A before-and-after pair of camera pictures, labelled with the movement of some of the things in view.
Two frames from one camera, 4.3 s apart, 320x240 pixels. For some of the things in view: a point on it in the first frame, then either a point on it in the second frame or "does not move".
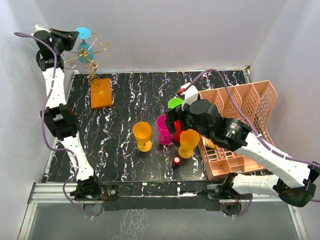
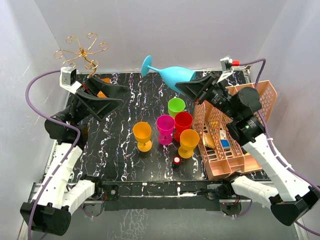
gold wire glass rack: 89,64 does not move
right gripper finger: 172,115 -> 193,90
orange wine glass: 142,133 does not move
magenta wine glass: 164,137 does not move
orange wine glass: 189,139 does not move
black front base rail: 158,196 does not move
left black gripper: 69,37 -> 99,107
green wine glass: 175,102 does not move
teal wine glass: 85,51 -> 171,75
